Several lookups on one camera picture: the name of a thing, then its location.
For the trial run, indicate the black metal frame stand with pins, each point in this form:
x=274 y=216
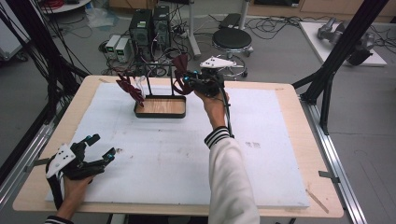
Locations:
x=342 y=49
x=40 y=40

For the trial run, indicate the aluminium frame rail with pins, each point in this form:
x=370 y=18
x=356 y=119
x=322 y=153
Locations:
x=25 y=155
x=336 y=155

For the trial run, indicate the person's left hand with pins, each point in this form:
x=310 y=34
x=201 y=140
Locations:
x=73 y=193

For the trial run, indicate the black flat box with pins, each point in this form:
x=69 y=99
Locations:
x=230 y=20

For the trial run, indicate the light wooden cabinet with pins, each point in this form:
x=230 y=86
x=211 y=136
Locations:
x=342 y=6

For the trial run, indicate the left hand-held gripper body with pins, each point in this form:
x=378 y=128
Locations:
x=62 y=158

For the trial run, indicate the white foam board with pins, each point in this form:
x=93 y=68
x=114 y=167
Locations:
x=155 y=149

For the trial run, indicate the round white table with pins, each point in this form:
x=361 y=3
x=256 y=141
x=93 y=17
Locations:
x=65 y=6

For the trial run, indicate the white power supply box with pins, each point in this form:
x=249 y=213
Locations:
x=112 y=43
x=123 y=49

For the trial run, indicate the clear plastic bag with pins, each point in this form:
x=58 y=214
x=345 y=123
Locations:
x=101 y=18

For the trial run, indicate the black rack with wooden tray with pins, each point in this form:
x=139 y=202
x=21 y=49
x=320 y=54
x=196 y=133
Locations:
x=162 y=106

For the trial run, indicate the black computer tower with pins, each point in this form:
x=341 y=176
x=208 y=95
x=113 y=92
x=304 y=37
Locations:
x=140 y=31
x=162 y=26

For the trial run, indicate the white floor board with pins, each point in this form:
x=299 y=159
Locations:
x=314 y=40

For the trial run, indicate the grey equipment case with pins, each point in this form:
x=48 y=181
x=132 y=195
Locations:
x=11 y=40

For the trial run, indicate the black round stool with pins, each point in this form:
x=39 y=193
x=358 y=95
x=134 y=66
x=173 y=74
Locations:
x=232 y=39

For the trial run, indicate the person's right hand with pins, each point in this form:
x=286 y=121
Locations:
x=216 y=109

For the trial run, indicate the thin wooden strip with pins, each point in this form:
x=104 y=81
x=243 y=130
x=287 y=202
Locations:
x=317 y=200

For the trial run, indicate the striped red bow tie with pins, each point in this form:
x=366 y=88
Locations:
x=130 y=90

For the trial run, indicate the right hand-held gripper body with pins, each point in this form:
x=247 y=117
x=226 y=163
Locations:
x=211 y=82

